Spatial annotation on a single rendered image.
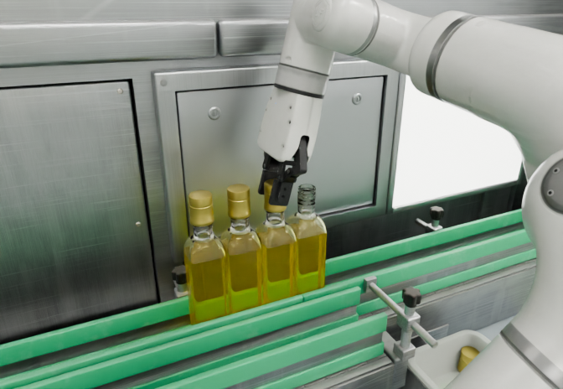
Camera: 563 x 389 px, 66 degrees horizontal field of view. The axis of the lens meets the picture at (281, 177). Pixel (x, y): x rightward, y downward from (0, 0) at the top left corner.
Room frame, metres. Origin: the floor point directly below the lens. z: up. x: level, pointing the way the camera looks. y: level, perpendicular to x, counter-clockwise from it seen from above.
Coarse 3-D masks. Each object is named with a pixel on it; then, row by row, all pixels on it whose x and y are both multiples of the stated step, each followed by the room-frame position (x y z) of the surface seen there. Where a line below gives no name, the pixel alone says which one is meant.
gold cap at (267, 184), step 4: (268, 180) 0.62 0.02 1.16; (272, 180) 0.62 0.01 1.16; (264, 184) 0.61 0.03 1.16; (268, 184) 0.60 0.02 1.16; (264, 188) 0.61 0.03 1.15; (268, 188) 0.60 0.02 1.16; (264, 192) 0.61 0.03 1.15; (268, 192) 0.60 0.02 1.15; (264, 196) 0.61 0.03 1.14; (268, 196) 0.60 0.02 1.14; (268, 200) 0.60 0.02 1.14; (264, 204) 0.61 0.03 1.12; (268, 204) 0.60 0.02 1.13; (264, 208) 0.61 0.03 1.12; (268, 208) 0.60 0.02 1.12; (272, 208) 0.60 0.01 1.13; (276, 208) 0.60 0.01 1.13; (280, 208) 0.60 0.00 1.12; (284, 208) 0.60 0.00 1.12; (272, 212) 0.60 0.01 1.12; (276, 212) 0.59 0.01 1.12
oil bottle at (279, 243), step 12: (264, 228) 0.60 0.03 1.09; (276, 228) 0.60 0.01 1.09; (288, 228) 0.60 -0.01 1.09; (264, 240) 0.59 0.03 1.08; (276, 240) 0.58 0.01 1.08; (288, 240) 0.59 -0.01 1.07; (264, 252) 0.58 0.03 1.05; (276, 252) 0.58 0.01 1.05; (288, 252) 0.59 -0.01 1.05; (264, 264) 0.58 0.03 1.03; (276, 264) 0.58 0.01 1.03; (288, 264) 0.59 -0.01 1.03; (264, 276) 0.58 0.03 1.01; (276, 276) 0.58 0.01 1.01; (288, 276) 0.59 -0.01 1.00; (264, 288) 0.59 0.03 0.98; (276, 288) 0.58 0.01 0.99; (288, 288) 0.59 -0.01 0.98; (264, 300) 0.59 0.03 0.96; (276, 300) 0.58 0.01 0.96
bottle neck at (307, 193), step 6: (300, 186) 0.64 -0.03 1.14; (306, 186) 0.65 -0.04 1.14; (312, 186) 0.64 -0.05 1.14; (300, 192) 0.63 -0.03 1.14; (306, 192) 0.63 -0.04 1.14; (312, 192) 0.63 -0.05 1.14; (300, 198) 0.63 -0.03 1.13; (306, 198) 0.63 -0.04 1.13; (312, 198) 0.63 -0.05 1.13; (300, 204) 0.63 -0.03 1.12; (306, 204) 0.63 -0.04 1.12; (312, 204) 0.63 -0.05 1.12; (300, 210) 0.63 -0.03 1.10; (306, 210) 0.63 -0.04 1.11; (312, 210) 0.63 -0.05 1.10; (306, 216) 0.63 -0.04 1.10
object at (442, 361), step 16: (448, 336) 0.63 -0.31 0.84; (464, 336) 0.64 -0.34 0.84; (480, 336) 0.63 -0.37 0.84; (416, 352) 0.60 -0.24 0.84; (432, 352) 0.61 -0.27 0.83; (448, 352) 0.62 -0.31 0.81; (416, 368) 0.56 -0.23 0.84; (432, 368) 0.60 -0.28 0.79; (448, 368) 0.62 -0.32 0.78; (432, 384) 0.52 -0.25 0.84
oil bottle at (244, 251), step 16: (224, 240) 0.58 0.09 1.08; (240, 240) 0.57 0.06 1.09; (256, 240) 0.58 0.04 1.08; (240, 256) 0.56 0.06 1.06; (256, 256) 0.57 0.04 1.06; (240, 272) 0.56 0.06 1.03; (256, 272) 0.57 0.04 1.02; (240, 288) 0.56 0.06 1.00; (256, 288) 0.57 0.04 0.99; (240, 304) 0.56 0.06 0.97; (256, 304) 0.57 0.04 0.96
